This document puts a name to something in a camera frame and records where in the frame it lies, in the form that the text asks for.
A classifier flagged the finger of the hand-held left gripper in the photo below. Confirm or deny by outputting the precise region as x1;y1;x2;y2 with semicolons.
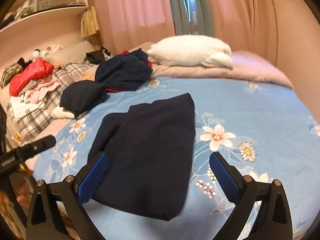
19;134;57;159

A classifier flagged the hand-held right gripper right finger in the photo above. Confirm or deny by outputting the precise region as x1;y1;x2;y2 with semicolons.
209;151;293;240

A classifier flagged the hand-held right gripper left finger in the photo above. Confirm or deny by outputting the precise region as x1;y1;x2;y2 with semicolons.
26;151;109;240

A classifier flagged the navy collared coat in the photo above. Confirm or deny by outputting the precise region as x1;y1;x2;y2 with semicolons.
87;92;196;222

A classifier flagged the cream white cloth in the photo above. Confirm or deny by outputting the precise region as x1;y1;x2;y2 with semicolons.
51;105;75;119

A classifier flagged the white printed cloth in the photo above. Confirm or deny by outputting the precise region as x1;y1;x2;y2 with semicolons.
10;96;48;119

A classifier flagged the pink garment pile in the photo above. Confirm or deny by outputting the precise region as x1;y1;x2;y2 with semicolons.
19;76;62;105

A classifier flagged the folded navy garment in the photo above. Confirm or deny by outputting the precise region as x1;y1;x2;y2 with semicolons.
59;80;108;119

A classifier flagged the red down jacket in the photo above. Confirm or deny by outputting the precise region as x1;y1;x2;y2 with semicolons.
9;59;55;97

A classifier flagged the green patterned cloth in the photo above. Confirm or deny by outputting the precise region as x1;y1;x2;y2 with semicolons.
0;63;23;88

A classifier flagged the blue floral bed sheet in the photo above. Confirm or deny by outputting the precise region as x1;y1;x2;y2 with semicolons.
32;76;320;240

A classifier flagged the grey plaid blanket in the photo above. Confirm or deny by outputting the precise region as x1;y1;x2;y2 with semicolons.
6;62;100;143

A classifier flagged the white plush bear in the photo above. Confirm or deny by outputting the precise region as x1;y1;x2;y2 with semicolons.
31;49;49;59

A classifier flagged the cream plush toy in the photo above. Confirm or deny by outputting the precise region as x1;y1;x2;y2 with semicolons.
46;44;64;53

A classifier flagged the beige headboard cushion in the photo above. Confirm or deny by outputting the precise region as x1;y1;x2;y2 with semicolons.
45;40;94;64

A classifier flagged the black garment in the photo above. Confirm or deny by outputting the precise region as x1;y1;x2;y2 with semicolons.
84;46;112;64

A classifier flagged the crumpled navy garment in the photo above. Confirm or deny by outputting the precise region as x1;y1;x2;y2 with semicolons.
95;48;153;92

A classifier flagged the lilac quilt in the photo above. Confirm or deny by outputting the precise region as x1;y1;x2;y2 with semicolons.
135;41;295;90

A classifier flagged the straw fringed lampshade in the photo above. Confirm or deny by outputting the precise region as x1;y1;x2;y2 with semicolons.
80;7;101;38

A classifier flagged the white plush pillow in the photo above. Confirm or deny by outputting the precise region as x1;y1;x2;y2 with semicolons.
147;35;234;68

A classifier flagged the pink curtain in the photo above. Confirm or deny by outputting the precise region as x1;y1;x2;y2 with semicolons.
90;0;175;55
202;0;283;63

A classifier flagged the grey-blue curtain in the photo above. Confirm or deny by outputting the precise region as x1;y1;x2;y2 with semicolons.
166;0;215;38

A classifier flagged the cream wall shelf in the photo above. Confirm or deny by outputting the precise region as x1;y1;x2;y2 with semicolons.
0;0;90;33

